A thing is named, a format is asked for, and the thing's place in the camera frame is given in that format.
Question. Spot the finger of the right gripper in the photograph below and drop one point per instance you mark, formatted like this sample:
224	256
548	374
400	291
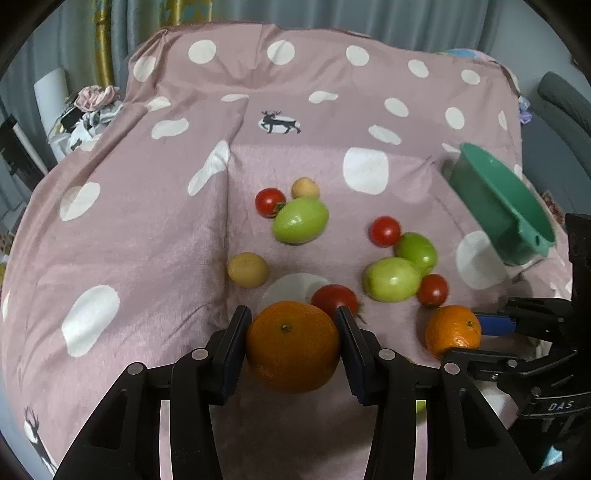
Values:
494	322
491	366

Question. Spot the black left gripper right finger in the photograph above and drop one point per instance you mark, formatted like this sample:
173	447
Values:
383	378

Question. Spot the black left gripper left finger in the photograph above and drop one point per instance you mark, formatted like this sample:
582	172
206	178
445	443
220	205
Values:
203	378

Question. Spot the small orange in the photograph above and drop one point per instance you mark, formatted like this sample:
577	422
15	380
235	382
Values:
452	327

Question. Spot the large orange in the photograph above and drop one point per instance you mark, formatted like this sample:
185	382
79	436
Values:
292	347

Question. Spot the red tomato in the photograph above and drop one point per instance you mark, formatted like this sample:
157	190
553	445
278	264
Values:
332	296
385	231
434	291
269	201

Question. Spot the green plastic bowl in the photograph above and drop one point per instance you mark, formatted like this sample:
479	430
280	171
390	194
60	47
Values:
511	216

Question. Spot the tan fruit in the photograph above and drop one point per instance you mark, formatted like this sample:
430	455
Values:
304	187
248	270

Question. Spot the large green fruit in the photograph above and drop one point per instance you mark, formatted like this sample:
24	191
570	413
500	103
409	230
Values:
300	221

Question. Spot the grey sofa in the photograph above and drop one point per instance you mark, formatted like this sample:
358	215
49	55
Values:
556	146

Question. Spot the pink polka dot blanket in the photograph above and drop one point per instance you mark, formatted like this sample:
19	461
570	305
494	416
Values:
122	253

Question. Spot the pile of clothes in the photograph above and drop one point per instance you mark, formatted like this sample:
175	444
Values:
84	117

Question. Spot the white paper roll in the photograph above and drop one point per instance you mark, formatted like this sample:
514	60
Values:
51	93

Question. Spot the yellow patterned curtain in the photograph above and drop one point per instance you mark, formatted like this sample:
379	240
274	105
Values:
121	26

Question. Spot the grey curtain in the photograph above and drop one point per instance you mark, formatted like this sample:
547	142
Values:
65	38

